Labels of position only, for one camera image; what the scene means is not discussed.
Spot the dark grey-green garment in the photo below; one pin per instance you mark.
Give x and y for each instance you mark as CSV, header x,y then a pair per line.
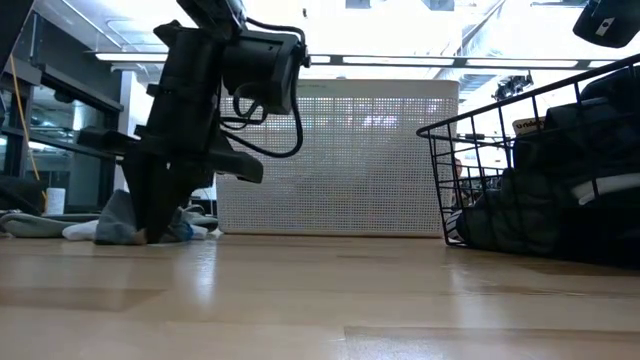
x,y
520,220

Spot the long ceiling light fixture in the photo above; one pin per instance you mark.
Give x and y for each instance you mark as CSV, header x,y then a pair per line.
x,y
400,60

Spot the black garment with grey stripes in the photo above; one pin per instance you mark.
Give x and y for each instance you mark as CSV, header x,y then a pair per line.
x,y
600,150

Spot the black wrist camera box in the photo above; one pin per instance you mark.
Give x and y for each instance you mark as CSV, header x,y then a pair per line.
x,y
265,70

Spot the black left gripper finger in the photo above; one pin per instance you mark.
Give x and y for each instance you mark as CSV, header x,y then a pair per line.
x,y
185,185
147,200

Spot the pale grey-green cloth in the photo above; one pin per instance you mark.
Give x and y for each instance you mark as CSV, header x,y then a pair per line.
x,y
115,225

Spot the white sock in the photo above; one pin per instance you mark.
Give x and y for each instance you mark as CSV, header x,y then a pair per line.
x,y
80,231
199,231

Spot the white perforated plastic laundry basket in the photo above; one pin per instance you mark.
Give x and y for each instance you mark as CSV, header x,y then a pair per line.
x,y
375,165

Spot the white paper roll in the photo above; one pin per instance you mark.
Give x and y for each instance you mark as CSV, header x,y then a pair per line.
x,y
55,200

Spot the black ceiling camera cluster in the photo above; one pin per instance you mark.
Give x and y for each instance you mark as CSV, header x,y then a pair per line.
x,y
510,87

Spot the person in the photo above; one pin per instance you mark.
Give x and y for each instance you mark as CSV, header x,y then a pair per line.
x,y
457,169

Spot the black-framed glass partition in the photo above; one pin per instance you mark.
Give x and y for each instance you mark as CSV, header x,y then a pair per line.
x,y
75,115

